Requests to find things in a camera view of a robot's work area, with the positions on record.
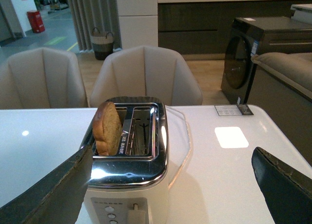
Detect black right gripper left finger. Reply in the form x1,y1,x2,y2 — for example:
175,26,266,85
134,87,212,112
0,146,93,224

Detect beige cushioned sofa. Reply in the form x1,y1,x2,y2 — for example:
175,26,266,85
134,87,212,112
246,52,312,161

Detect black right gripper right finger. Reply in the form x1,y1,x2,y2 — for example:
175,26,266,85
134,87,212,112
252,147,312,224

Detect white toaster power cable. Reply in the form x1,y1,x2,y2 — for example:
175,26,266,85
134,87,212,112
166,106,194,186

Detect toasted bread slice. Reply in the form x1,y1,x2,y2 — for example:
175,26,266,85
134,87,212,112
92,102,122,156

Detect black white table label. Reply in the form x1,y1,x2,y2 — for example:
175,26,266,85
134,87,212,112
214,104,253,116

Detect cream and chrome toaster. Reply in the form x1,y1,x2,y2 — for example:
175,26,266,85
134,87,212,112
81,96,169,224

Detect white tall cabinet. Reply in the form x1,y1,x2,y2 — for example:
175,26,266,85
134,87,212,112
117,0,158,49

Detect dark kitchen counter cabinet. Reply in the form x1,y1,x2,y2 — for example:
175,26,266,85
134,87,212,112
158,0,312,55

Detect beige chair on left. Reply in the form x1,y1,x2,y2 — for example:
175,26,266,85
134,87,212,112
0,47,88,110

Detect woven laundry basket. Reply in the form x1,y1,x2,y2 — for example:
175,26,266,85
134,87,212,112
91,27,114,60

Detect black washing machine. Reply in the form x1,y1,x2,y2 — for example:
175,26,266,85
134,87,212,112
221,17,312,104

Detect grey pleated curtain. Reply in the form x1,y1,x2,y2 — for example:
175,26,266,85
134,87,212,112
68,0,121,51

